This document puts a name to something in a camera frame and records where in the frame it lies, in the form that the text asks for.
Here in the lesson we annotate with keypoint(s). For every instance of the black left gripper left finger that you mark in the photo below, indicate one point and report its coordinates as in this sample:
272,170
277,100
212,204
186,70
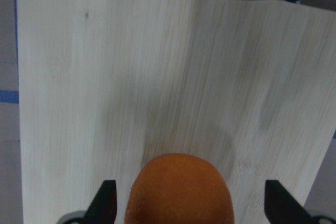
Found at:
103,208

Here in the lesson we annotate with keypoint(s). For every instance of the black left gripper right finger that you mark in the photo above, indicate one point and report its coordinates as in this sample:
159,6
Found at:
281,207

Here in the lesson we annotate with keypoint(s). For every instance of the orange fruit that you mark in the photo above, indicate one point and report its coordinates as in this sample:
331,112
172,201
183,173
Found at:
179,188

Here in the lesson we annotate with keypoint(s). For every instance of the wooden cutting board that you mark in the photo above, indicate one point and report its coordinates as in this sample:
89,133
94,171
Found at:
107,85

